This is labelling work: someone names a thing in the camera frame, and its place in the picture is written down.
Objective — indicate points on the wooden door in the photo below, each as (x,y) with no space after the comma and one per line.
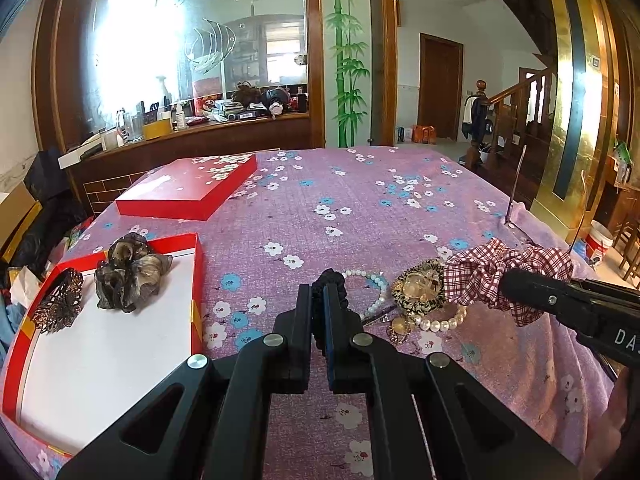
(440,85)

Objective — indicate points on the wooden cabinet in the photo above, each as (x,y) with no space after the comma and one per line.
(200,140)

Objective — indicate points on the black scrunchie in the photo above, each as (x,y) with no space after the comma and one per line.
(332,276)

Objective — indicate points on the red floral box lid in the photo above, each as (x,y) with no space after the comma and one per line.
(185,185)

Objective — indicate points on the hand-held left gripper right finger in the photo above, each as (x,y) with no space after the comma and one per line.
(328,325)

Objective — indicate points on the person's right hand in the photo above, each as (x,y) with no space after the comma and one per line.
(612,430)

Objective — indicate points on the red box with white inside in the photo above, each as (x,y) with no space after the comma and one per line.
(110,350)

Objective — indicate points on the yellow box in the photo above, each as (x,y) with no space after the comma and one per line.
(157,129)

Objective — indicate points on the brown ornate hair clip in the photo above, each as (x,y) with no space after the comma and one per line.
(55,300)

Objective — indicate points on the white lotion bottle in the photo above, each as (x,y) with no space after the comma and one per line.
(179,117)

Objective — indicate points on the leopard print scrunchie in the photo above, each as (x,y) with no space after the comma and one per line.
(420,285)

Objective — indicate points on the red plaid scrunchie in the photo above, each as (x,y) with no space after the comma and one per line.
(480,270)

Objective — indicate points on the gold round brooch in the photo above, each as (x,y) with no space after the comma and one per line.
(400,326)

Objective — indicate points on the purple floral tablecloth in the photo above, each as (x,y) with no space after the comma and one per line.
(350,220)

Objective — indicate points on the gold mirrored pillar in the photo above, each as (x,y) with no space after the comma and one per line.
(565,85)

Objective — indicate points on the etched glass partition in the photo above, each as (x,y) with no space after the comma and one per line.
(150,35)

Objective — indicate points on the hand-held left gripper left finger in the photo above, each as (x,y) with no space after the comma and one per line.
(302,330)

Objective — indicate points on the black bag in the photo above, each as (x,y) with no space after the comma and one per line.
(50,220)

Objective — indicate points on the orange packages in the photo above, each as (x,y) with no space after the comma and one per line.
(424,133)

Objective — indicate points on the white flat box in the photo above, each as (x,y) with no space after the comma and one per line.
(87,152)

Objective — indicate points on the dark jacket on post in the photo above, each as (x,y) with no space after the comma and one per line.
(475,115)

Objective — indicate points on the bamboo painted pillar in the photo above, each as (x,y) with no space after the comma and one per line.
(345,60)

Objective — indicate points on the cardboard box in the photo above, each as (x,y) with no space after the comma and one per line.
(15,215)

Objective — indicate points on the dark hair stick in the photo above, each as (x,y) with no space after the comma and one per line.
(377,315)

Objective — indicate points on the white bucket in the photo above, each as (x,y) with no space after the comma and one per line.
(597,242)

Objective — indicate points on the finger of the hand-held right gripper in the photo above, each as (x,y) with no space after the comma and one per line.
(525,290)

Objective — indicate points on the wooden staircase railing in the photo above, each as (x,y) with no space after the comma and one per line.
(525,110)

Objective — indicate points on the brown organza scrunchie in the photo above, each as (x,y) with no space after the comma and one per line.
(130,275)

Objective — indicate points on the blue cloth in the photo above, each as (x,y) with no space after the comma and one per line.
(7,320)

